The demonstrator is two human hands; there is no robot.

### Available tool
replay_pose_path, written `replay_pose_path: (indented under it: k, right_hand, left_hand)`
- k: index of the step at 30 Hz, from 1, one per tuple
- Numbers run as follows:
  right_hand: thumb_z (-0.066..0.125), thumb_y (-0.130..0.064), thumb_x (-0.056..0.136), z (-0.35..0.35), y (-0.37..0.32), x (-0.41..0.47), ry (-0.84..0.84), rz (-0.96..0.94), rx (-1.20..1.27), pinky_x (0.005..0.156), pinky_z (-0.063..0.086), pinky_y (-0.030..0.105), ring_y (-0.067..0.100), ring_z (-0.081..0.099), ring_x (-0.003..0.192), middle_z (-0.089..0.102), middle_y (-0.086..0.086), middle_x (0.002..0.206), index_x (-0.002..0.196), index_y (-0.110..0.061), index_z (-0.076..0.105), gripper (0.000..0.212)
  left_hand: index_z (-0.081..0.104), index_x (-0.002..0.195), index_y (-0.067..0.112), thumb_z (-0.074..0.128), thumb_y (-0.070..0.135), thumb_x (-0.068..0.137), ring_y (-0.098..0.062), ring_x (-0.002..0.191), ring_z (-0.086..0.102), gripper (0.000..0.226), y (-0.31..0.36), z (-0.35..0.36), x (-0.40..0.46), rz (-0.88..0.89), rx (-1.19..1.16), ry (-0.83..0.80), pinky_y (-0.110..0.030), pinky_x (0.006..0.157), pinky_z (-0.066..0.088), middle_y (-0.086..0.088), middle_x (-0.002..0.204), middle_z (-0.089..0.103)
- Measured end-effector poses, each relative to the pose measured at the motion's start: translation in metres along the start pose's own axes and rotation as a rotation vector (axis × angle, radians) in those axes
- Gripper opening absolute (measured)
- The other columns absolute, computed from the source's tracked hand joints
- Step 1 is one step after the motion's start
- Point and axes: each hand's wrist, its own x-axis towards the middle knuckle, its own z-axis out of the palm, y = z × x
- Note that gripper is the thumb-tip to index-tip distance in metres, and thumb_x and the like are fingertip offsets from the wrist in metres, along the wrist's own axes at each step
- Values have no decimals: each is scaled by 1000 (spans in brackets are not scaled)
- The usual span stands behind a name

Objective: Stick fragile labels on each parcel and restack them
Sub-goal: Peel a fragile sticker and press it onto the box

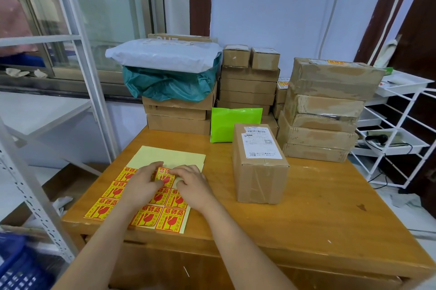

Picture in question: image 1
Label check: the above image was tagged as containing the person's right hand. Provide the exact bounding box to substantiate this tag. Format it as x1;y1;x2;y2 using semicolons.
167;165;216;216

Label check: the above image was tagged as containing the person's left hand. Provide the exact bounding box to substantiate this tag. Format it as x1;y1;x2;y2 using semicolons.
117;161;168;214

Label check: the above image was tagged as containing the red yellow warning sticker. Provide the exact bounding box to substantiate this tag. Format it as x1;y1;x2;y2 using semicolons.
155;167;176;188

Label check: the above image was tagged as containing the person's right forearm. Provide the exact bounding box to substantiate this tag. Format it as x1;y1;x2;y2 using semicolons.
192;198;297;290

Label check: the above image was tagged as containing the person's left forearm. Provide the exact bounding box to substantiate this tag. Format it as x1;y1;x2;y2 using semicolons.
51;196;145;290

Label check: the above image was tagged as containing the pale backing sheet of stickers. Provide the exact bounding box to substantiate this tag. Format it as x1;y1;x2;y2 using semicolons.
84;145;207;234

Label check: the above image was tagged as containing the bright green poly mailer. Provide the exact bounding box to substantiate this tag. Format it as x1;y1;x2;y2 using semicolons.
210;107;263;144

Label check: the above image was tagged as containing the cardboard box with white label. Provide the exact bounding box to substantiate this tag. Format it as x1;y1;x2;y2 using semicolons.
232;123;290;205

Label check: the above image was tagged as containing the teal poly mailer bag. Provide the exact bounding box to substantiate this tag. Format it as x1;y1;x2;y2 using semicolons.
122;55;222;102

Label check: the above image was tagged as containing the crumpled white paper scrap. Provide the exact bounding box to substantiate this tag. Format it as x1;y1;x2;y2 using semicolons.
51;196;74;217

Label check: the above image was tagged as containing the stack of small cardboard boxes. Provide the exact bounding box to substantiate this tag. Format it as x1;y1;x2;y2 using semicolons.
217;44;290;138

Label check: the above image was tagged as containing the white poly mailer bag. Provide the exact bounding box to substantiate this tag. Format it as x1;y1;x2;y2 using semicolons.
105;38;223;74

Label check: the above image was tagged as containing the white metal shelving rack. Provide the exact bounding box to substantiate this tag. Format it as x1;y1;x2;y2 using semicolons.
0;0;120;264

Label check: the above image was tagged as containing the large taped cardboard box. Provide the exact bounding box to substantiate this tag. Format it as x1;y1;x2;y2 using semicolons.
282;143;351;163
288;57;386;102
276;113;359;151
285;90;365;119
283;109;358;133

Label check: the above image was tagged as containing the sliding glass window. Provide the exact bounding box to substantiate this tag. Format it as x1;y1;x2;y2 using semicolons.
0;0;166;85

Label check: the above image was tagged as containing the blue plastic basket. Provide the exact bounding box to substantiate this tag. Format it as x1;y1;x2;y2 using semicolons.
0;232;56;290

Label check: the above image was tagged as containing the black handheld device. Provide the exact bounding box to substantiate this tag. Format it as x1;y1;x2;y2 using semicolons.
365;134;389;146

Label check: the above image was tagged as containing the black cable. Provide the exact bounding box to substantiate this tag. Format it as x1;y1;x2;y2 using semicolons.
365;142;414;190

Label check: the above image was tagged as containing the white power cable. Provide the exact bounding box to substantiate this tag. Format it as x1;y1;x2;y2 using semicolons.
318;0;342;59

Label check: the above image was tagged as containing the white wire tray rack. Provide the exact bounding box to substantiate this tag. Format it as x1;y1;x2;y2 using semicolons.
350;70;436;190

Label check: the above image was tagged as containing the dark brown door frame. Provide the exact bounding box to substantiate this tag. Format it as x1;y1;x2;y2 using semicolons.
354;0;436;208

